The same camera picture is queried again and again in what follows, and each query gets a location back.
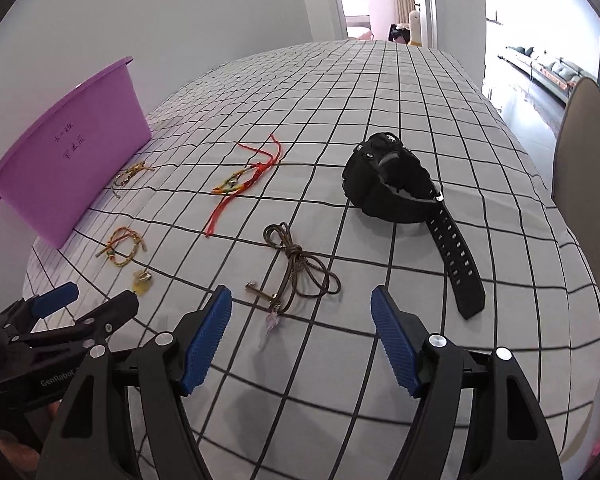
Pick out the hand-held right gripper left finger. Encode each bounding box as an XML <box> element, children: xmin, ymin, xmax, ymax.
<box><xmin>36</xmin><ymin>285</ymin><xmax>233</xmax><ymax>480</ymax></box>

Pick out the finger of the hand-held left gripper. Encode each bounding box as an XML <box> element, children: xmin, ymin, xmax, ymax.
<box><xmin>15</xmin><ymin>281</ymin><xmax>80</xmax><ymax>321</ymax></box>
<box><xmin>27</xmin><ymin>289</ymin><xmax>140</xmax><ymax>348</ymax></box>

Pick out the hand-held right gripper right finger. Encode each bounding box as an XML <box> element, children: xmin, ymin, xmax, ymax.
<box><xmin>370</xmin><ymin>285</ymin><xmax>565</xmax><ymax>480</ymax></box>

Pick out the yellow pendant charm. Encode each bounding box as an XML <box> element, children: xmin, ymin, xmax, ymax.
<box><xmin>131</xmin><ymin>270</ymin><xmax>156</xmax><ymax>297</ymax></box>

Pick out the multicolour braided bracelet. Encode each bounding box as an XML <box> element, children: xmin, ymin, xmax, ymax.
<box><xmin>96</xmin><ymin>227</ymin><xmax>148</xmax><ymax>267</ymax></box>

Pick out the brown leather cord necklace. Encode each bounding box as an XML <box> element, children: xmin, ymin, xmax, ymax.
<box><xmin>245</xmin><ymin>222</ymin><xmax>341</xmax><ymax>336</ymax></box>

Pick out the olive braided bracelet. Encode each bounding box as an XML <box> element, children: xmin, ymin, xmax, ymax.
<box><xmin>112</xmin><ymin>161</ymin><xmax>156</xmax><ymax>198</ymax></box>

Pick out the pink plastic basin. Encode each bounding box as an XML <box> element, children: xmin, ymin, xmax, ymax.
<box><xmin>0</xmin><ymin>56</ymin><xmax>153</xmax><ymax>250</ymax></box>

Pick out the black wristwatch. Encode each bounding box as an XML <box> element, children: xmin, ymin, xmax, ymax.
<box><xmin>342</xmin><ymin>131</ymin><xmax>486</xmax><ymax>320</ymax></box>

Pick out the red cord bracelet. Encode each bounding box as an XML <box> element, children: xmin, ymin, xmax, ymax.
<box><xmin>204</xmin><ymin>133</ymin><xmax>284</xmax><ymax>237</ymax></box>

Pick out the person's left hand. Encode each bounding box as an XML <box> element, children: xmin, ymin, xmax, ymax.
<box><xmin>0</xmin><ymin>427</ymin><xmax>43</xmax><ymax>480</ymax></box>

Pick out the white checkered tablecloth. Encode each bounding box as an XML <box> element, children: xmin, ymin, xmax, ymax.
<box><xmin>22</xmin><ymin>39</ymin><xmax>600</xmax><ymax>480</ymax></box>

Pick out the beige chair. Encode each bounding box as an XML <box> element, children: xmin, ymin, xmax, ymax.
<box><xmin>550</xmin><ymin>76</ymin><xmax>600</xmax><ymax>321</ymax></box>

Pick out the grey sofa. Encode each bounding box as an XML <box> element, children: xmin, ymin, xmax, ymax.
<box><xmin>505</xmin><ymin>45</ymin><xmax>596</xmax><ymax>103</ymax></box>

